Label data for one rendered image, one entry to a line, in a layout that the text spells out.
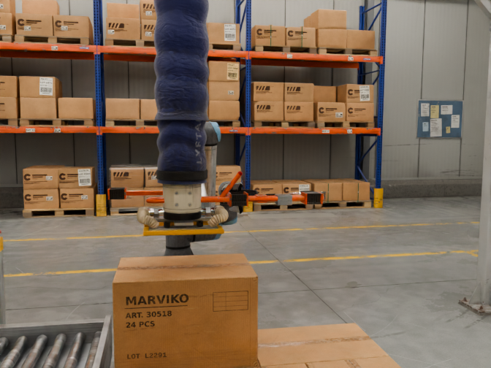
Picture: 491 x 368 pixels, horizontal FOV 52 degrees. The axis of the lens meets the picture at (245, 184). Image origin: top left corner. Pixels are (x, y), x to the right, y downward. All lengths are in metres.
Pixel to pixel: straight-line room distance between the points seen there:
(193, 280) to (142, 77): 8.77
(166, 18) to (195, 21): 0.12
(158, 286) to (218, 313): 0.28
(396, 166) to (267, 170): 3.11
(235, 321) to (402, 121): 10.33
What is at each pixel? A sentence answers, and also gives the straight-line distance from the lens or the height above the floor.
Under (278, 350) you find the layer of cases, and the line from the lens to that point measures 2.44.
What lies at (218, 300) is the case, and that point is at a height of 0.85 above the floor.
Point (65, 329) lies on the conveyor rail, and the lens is 2.74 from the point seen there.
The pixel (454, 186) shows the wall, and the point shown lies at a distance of 12.84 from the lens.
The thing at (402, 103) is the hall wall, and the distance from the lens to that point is 12.20.
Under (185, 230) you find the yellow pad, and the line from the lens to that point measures 2.13.
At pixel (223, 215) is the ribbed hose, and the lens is 2.17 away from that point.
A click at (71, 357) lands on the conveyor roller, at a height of 0.55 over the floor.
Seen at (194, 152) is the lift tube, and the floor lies 1.46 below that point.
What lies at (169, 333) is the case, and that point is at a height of 0.72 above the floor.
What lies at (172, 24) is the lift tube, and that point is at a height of 1.99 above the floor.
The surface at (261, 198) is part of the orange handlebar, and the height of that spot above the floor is 1.25.
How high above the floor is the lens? 1.56
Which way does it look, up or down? 6 degrees down
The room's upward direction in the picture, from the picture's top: straight up
